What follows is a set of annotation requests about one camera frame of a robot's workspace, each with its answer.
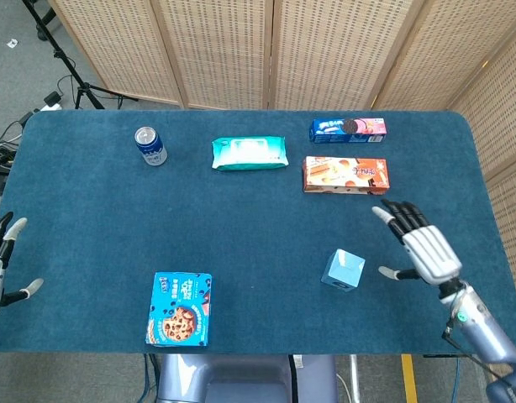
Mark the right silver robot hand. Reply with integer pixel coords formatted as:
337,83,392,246
371,199,463,286

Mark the blue grey robot torso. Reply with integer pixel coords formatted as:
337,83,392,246
156,353,339,403

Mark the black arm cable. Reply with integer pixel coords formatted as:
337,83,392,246
440,293,516,381

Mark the black tripod stand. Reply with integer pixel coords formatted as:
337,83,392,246
22,0,138,110

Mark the orange biscuit box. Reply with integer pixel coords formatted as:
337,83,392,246
302,155,390,196

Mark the blue chocolate chip cookie box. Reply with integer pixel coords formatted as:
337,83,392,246
145,271,213,348

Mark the metal table leg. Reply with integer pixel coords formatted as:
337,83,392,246
349,354,363,403

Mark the blue white drink can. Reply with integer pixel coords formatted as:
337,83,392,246
134,126,168,167

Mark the blue sandwich cookie box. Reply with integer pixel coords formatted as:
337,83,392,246
310,118,388,145

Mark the teal table cloth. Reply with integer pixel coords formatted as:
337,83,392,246
0,109,516,356

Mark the small light blue box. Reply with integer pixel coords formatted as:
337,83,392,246
320,248,366,294

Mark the white power strip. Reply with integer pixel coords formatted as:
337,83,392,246
39,92,65,112

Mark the green wet wipes pack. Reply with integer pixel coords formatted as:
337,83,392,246
210,135,290,172

